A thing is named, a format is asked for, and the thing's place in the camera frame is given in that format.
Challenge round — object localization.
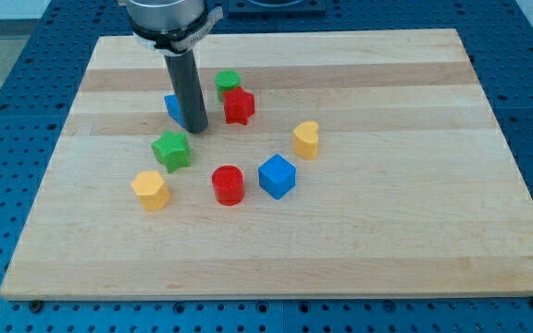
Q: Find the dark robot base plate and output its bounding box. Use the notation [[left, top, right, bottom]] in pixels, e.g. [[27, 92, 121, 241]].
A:
[[223, 0, 327, 17]]

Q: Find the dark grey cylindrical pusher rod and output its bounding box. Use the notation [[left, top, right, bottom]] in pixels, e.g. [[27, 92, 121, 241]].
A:
[[165, 50, 208, 133]]

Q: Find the wooden cutting board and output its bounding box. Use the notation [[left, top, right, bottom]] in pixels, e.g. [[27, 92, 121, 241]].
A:
[[0, 29, 533, 301]]

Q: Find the blue cube block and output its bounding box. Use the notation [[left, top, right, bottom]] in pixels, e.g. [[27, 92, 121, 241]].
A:
[[258, 154, 296, 200]]

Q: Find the yellow heart block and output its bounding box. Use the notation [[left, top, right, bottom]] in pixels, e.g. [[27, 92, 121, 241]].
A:
[[293, 120, 319, 160]]

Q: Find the blue block behind rod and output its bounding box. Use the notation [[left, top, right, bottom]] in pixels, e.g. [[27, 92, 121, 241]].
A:
[[164, 94, 184, 129]]

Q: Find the yellow hexagon block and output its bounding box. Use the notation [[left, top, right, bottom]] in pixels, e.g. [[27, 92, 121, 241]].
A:
[[130, 170, 171, 211]]

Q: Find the green star block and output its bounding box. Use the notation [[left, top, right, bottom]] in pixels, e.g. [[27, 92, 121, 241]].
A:
[[151, 131, 191, 173]]

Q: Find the red star block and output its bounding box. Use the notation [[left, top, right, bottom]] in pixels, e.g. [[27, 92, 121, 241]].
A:
[[222, 87, 255, 126]]

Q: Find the red cylinder block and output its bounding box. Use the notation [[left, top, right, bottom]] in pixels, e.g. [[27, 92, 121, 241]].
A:
[[211, 165, 245, 206]]

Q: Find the green cylinder block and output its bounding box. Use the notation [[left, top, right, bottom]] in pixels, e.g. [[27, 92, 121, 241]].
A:
[[214, 69, 242, 102]]

